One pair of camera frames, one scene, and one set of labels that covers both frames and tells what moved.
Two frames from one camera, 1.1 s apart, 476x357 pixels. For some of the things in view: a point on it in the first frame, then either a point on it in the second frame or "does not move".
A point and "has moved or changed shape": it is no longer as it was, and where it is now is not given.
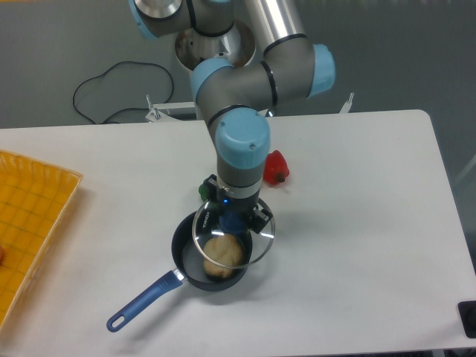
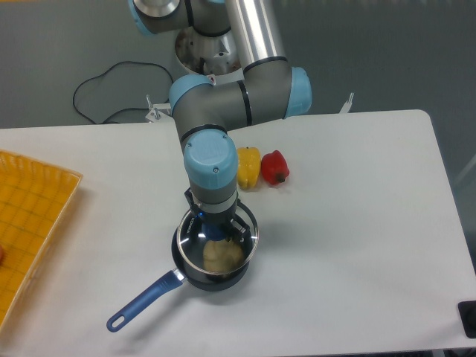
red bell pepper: [275, 169] does not move
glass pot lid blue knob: [228, 239] has moved or changed shape
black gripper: [255, 217] → [236, 230]
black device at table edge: [467, 312] does not move
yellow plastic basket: [33, 198] does not move
